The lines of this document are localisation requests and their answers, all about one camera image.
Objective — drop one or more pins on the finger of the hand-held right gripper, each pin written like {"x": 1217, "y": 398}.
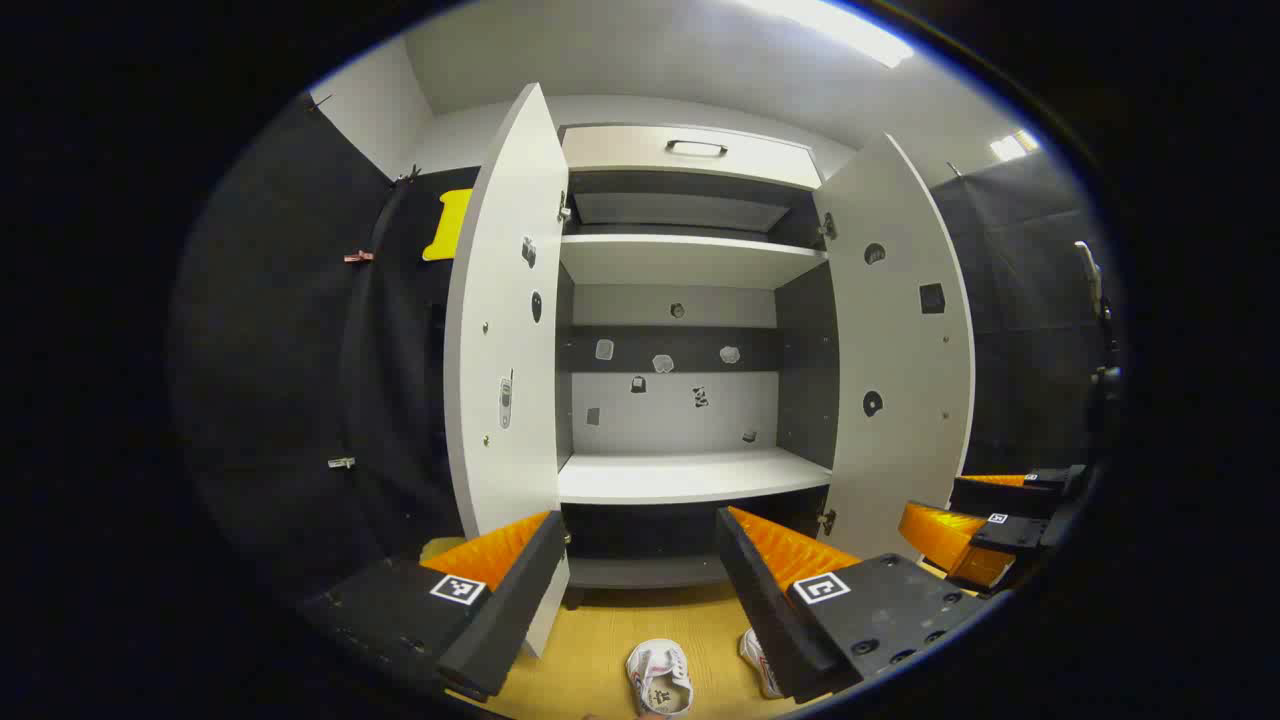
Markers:
{"x": 1015, "y": 535}
{"x": 990, "y": 497}

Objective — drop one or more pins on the black backdrop cloth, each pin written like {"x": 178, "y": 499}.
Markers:
{"x": 280, "y": 350}
{"x": 1020, "y": 300}

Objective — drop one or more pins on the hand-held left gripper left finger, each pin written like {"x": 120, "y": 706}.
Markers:
{"x": 510, "y": 610}

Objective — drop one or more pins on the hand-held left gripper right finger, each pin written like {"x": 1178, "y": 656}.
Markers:
{"x": 775, "y": 620}

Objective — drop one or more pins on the white shoe cabinet door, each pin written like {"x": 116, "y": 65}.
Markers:
{"x": 500, "y": 300}
{"x": 900, "y": 340}

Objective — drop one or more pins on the small dark clip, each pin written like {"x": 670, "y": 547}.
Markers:
{"x": 405, "y": 175}
{"x": 318, "y": 100}

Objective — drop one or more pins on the ceiling light panel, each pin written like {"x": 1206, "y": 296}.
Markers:
{"x": 1012, "y": 146}

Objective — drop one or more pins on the white cabinet drawer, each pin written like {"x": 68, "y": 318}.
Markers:
{"x": 620, "y": 150}

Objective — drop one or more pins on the white canvas shoe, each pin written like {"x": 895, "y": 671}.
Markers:
{"x": 660, "y": 680}
{"x": 755, "y": 650}

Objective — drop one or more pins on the metal door hinge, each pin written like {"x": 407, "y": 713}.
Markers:
{"x": 826, "y": 228}
{"x": 826, "y": 520}
{"x": 565, "y": 208}

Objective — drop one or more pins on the white grey shoe cabinet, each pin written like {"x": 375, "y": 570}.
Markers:
{"x": 690, "y": 475}

